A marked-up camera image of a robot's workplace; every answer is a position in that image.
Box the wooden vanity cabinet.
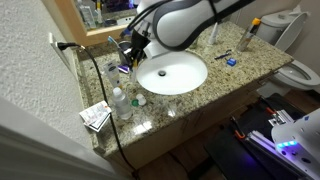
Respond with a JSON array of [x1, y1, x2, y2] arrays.
[[99, 74, 294, 174]]

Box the black clamp orange tips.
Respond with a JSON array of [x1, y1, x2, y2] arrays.
[[229, 115, 248, 142], [264, 106, 282, 118]]

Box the spray can with yellow cap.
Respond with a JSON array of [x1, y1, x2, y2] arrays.
[[235, 17, 262, 53]]

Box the white green contact lens case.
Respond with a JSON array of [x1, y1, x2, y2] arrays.
[[130, 93, 148, 108]]

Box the white lotion tube blue print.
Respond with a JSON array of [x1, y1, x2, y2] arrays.
[[102, 61, 123, 90]]

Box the black robot platform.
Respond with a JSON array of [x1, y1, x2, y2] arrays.
[[203, 92, 320, 180]]

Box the white oval sink basin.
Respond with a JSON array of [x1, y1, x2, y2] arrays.
[[135, 49, 209, 97]]

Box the white toilet bowl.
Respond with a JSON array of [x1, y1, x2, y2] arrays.
[[255, 59, 320, 100]]

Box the dark blue razor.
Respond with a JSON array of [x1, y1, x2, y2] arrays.
[[213, 49, 233, 61]]

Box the white wall outlet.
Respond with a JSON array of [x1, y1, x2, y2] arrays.
[[48, 31, 73, 73]]

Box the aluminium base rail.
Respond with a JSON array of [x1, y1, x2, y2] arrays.
[[245, 109, 320, 180]]

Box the white door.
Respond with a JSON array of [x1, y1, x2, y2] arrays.
[[0, 95, 129, 180]]

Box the tall white tube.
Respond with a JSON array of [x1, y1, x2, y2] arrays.
[[207, 21, 220, 46]]

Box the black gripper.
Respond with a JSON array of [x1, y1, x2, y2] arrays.
[[130, 27, 150, 69]]

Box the white wrist mount box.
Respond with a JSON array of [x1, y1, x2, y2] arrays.
[[143, 39, 169, 61]]

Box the black power cable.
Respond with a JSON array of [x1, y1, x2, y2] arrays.
[[54, 41, 138, 176]]

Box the clear plastic bottle white cap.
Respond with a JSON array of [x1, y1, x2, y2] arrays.
[[111, 86, 134, 121]]

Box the white toilet lid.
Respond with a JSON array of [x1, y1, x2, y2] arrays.
[[273, 11, 310, 53]]

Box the white paper packet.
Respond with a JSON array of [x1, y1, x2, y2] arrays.
[[78, 100, 113, 133]]

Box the small blue box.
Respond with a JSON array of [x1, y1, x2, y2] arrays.
[[226, 57, 238, 68]]

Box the wooden framed mirror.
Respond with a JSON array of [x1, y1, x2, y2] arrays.
[[53, 0, 145, 47]]

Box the purple toothpaste tube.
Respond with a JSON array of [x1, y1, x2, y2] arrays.
[[116, 64, 132, 75]]

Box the blue white toothbrush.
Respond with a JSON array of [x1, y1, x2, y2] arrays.
[[106, 35, 122, 50]]

